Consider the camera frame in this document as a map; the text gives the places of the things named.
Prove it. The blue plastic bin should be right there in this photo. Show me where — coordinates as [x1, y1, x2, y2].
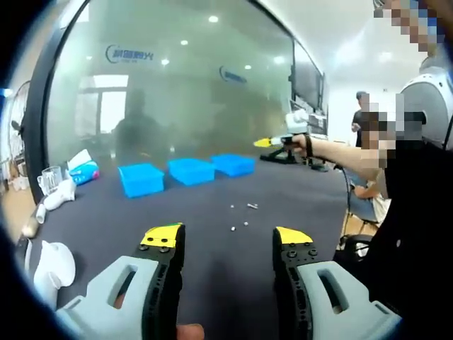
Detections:
[166, 158, 217, 187]
[211, 153, 256, 178]
[117, 163, 166, 199]

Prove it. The blue white tissue pack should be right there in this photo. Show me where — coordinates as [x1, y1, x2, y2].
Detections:
[66, 148, 101, 187]

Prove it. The black standing fan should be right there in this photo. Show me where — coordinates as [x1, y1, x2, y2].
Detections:
[8, 79, 33, 167]

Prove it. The person in black shirt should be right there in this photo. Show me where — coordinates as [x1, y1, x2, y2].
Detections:
[334, 140, 453, 340]

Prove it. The black office chair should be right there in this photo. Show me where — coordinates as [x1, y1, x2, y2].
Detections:
[338, 232, 376, 263]

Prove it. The beige oval object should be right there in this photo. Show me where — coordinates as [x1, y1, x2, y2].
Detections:
[21, 219, 39, 237]

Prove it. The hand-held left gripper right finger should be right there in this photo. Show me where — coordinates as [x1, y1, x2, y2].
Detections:
[272, 226, 403, 340]

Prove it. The large wall screen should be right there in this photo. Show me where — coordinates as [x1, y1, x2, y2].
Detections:
[292, 40, 325, 109]

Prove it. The clear glass mug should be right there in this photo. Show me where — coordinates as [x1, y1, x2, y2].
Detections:
[37, 165, 64, 198]

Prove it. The person's right hand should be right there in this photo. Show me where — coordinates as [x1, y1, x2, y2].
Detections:
[285, 133, 309, 157]

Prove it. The person's left hand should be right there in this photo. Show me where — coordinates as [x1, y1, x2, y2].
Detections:
[176, 322, 205, 340]

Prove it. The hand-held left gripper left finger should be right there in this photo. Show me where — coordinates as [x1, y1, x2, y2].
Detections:
[55, 222, 185, 340]

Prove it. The black glass wall frame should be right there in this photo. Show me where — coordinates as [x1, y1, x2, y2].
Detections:
[30, 0, 93, 205]

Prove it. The black metal stand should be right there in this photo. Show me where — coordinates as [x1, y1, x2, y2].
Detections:
[260, 147, 305, 164]

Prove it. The blue logo sticker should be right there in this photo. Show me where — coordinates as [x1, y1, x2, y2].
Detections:
[105, 44, 147, 64]
[218, 65, 248, 83]

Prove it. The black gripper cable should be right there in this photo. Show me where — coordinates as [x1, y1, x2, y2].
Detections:
[332, 163, 355, 242]

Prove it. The grey white worn device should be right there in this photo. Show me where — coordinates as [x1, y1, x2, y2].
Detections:
[399, 52, 453, 149]

